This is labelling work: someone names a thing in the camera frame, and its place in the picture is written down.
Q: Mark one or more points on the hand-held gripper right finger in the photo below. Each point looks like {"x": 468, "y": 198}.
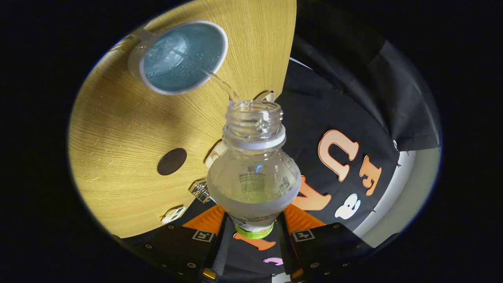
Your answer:
{"x": 330, "y": 247}

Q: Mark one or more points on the white plate with bread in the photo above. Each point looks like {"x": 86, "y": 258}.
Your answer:
{"x": 214, "y": 155}

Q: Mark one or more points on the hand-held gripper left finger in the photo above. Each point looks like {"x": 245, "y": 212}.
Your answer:
{"x": 177, "y": 247}

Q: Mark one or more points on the dark brown round coaster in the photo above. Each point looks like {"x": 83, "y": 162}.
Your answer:
{"x": 171, "y": 161}

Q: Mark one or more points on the wooden table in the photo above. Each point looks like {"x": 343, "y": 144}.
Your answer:
{"x": 118, "y": 129}

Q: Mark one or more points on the white plate with red-brown food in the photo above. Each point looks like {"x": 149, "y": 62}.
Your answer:
{"x": 268, "y": 96}

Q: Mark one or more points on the clear plastic juice bottle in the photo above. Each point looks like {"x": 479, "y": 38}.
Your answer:
{"x": 253, "y": 177}

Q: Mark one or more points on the white divided tray with beans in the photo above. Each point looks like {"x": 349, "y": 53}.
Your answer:
{"x": 173, "y": 214}

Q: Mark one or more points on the white cup with blue inside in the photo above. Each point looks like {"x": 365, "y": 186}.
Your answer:
{"x": 177, "y": 63}

